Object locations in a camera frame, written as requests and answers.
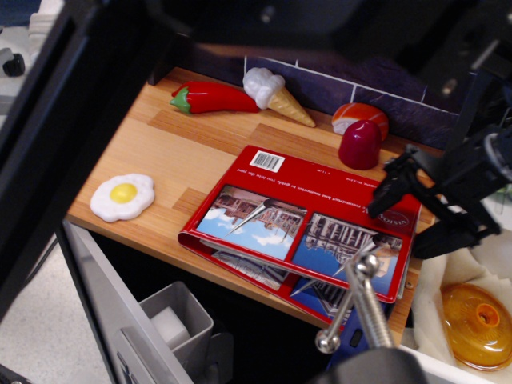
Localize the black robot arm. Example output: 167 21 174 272
1 1 511 312

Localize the cream white cloth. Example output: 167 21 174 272
412 249 511 366

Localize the red toy chili pepper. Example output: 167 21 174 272
170 81 259 114

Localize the orange plastic lid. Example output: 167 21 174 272
441 283 511 371

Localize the white foam block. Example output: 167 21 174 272
150 306 190 350

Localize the blue plastic clamp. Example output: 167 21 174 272
327 307 370 369

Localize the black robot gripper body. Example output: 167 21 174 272
384 127 502 236

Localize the toy salmon sushi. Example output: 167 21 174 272
331 102 389 141

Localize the dark red toy cup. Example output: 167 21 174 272
338 120 382 170

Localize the grey cabinet door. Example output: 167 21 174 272
57 221 192 383

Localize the red travel guide book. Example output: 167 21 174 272
178 146 421 322

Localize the grey plastic bin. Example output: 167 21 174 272
140 282 214 372

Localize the toy fried egg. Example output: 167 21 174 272
90 174 155 222

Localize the white sneaker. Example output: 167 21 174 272
29 0 64 41

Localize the toy ice cream cone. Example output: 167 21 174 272
242 67 316 127

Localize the black chair caster wheel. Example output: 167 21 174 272
2 53 26 78

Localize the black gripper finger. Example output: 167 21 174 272
413 218 479 258
368 168 416 218

